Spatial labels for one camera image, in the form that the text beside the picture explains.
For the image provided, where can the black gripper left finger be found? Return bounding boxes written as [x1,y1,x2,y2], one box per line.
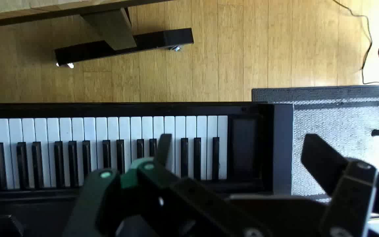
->
[62,133,272,237]

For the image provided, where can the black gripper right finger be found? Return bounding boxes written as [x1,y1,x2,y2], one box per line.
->
[301,133,379,237]

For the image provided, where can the grey speckled mat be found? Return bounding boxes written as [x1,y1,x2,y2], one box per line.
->
[251,85,379,196]

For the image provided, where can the black upright piano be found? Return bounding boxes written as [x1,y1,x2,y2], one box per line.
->
[0,102,292,237]

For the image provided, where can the thin black cable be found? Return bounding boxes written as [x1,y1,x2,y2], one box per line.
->
[331,0,379,85]

